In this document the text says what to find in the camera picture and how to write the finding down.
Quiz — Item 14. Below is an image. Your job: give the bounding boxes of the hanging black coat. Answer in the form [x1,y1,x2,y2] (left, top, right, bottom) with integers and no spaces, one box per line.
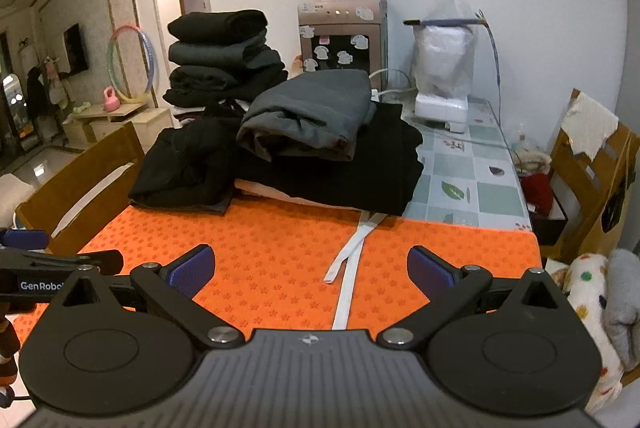
[26,66,49,119]

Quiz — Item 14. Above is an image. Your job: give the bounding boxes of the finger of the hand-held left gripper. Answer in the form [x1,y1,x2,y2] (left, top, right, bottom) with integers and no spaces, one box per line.
[0,229,51,254]
[0,249,124,278]

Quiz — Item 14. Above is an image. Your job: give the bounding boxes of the grey pants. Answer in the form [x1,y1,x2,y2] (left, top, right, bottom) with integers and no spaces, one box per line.
[236,69,377,163]

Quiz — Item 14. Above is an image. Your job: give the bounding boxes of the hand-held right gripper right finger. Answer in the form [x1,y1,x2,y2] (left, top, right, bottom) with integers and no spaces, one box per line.
[377,245,574,351]

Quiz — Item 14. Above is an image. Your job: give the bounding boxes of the water dispenser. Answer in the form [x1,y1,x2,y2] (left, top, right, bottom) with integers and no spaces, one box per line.
[297,0,388,92]

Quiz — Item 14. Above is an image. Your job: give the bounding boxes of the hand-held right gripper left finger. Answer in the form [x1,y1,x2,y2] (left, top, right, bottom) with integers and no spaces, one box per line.
[47,244,246,351]

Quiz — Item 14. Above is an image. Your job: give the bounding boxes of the white cable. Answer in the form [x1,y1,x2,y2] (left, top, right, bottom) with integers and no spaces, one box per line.
[369,67,415,93]

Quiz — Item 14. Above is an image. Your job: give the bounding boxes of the orange patterned mat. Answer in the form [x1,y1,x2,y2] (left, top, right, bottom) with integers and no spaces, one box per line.
[10,195,546,359]

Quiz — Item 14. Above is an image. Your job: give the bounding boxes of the blue thin rod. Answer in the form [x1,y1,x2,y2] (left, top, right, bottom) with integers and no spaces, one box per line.
[404,11,502,129]

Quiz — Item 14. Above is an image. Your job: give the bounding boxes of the red cloth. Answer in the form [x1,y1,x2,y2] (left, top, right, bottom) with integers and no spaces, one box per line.
[520,173,553,214]

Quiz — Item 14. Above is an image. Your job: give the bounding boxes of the tan folded garment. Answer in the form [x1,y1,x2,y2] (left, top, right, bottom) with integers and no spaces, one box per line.
[235,178,371,212]

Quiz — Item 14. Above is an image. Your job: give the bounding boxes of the cream low cabinet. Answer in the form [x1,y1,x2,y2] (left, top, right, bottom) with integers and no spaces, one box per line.
[62,102,173,149]

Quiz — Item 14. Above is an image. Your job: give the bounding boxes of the grey fluffy cloth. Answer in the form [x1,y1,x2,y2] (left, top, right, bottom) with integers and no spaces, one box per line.
[602,248,640,374]

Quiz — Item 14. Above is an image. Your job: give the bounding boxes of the black box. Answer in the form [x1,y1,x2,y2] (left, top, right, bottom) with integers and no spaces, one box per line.
[530,193,568,246]

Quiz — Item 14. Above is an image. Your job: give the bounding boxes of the pastel hula hoop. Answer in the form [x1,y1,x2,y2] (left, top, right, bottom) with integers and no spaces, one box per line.
[107,24,159,105]

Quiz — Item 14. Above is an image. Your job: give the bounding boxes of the oval mirror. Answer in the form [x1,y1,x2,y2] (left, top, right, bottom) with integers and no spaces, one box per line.
[2,74,29,130]

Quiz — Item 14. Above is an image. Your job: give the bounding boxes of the wooden chair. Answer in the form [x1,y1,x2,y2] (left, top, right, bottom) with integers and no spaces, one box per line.
[542,88,640,259]
[15,121,146,256]

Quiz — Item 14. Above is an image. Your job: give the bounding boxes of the wall television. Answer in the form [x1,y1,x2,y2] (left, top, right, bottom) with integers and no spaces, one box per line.
[62,23,90,76]

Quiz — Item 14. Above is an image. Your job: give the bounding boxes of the polka dot blanket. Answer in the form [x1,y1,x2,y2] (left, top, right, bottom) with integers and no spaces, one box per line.
[547,251,626,414]

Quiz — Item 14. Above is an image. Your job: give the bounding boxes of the black crumpled garment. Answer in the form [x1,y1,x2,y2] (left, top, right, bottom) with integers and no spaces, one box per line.
[128,103,246,215]

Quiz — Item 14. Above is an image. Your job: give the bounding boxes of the white power strip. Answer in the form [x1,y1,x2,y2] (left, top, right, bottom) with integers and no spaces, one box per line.
[369,86,418,104]

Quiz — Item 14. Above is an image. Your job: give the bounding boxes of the white cloth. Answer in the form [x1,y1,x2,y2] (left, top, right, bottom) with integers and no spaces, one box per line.
[565,92,620,160]

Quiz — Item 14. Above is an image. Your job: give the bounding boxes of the large black folded garment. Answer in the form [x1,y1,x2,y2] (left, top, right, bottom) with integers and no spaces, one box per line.
[232,101,425,216]

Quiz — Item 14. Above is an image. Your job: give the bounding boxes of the cream fluffy cloth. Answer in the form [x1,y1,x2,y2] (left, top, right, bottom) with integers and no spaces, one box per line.
[512,145,553,175]

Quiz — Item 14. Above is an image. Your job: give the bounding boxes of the white appliance in plastic bag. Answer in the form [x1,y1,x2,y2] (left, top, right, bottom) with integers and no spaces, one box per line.
[412,0,476,132]

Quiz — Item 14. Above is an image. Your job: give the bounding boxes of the green checked tablecloth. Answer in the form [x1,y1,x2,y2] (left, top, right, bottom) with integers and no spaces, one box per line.
[400,96,533,231]

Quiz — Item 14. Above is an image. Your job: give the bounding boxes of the white fabric strap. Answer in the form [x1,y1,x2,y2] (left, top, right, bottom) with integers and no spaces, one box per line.
[322,211,387,331]

